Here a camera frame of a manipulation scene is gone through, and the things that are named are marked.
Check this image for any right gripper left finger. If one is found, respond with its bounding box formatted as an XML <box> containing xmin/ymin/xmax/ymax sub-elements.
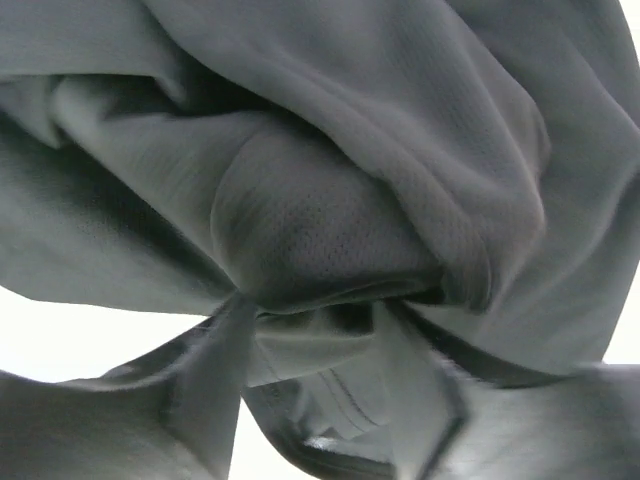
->
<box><xmin>1</xmin><ymin>295</ymin><xmax>255</xmax><ymax>479</ymax></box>

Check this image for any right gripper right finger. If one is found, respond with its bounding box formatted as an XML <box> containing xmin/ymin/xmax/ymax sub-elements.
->
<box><xmin>374</xmin><ymin>302</ymin><xmax>639</xmax><ymax>479</ymax></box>

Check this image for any black t-shirt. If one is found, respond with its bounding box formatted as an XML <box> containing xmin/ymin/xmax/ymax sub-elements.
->
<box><xmin>1</xmin><ymin>1</ymin><xmax>639</xmax><ymax>479</ymax></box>

